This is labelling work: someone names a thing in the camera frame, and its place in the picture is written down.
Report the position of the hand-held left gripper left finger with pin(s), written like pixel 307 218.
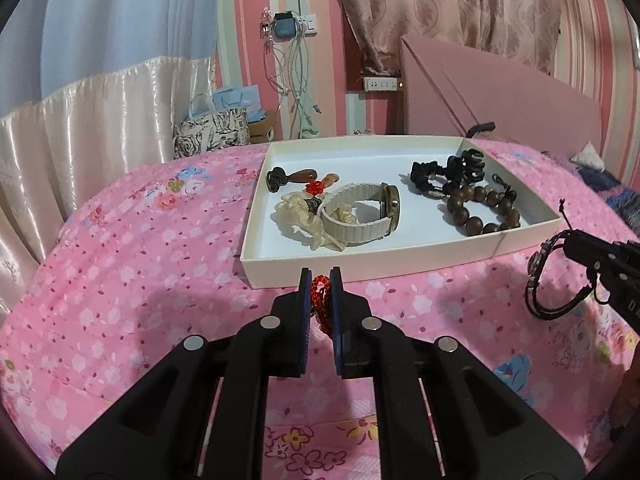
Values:
pixel 304 320

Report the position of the pink headboard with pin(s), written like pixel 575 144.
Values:
pixel 500 95

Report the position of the pink floral bedspread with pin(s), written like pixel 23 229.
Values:
pixel 150 260

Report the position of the person's right forearm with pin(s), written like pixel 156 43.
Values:
pixel 625 410

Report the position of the black scrunchie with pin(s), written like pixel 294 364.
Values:
pixel 422 175

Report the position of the red flower charm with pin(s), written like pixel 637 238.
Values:
pixel 302 176

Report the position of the cream satin curtain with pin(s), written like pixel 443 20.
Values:
pixel 75 130

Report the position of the dark blue patterned quilt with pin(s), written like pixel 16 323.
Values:
pixel 610 190

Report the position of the floral patterned curtain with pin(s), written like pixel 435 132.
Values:
pixel 450 5

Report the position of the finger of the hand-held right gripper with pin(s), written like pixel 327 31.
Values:
pixel 587 252

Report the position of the cream hair claw clip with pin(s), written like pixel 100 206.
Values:
pixel 295 210

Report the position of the white shallow box tray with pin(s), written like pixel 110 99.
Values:
pixel 390 160

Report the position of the black hair claw clip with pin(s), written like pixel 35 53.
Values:
pixel 465 165

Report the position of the white pillow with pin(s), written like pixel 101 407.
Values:
pixel 589 155

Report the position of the patterned gift bag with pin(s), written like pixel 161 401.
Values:
pixel 210 132

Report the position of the blue charger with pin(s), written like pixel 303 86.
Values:
pixel 282 25

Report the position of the cardboard box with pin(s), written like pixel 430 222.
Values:
pixel 262 127

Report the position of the blue sheer curtain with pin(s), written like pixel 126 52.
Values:
pixel 115 15

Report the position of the white power strip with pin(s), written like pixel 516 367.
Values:
pixel 381 83

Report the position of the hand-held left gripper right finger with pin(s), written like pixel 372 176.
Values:
pixel 336 320

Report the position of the blue paper bag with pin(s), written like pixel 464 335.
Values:
pixel 237 97

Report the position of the white wall socket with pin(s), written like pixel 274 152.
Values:
pixel 306 24

